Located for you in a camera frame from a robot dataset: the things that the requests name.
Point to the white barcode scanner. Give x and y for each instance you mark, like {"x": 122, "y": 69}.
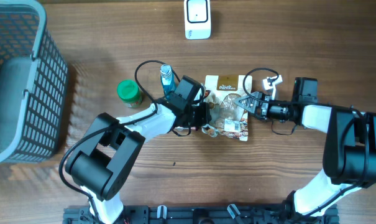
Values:
{"x": 197, "y": 16}

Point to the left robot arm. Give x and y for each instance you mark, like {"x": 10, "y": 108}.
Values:
{"x": 98, "y": 165}

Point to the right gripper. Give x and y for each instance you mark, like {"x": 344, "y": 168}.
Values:
{"x": 265, "y": 101}

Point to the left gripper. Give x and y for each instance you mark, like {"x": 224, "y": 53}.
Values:
{"x": 206, "y": 115}

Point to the grey plastic mesh basket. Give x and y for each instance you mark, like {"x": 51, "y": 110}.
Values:
{"x": 33, "y": 84}

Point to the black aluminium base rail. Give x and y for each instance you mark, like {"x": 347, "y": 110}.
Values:
{"x": 256, "y": 214}

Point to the green lid jar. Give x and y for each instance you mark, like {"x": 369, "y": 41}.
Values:
{"x": 129, "y": 92}

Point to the beige PanTree snack pouch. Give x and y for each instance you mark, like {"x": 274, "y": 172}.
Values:
{"x": 227, "y": 119}

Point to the blue bottle with white cap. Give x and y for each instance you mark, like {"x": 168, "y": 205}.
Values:
{"x": 167, "y": 79}

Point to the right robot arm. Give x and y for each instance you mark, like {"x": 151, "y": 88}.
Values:
{"x": 349, "y": 158}

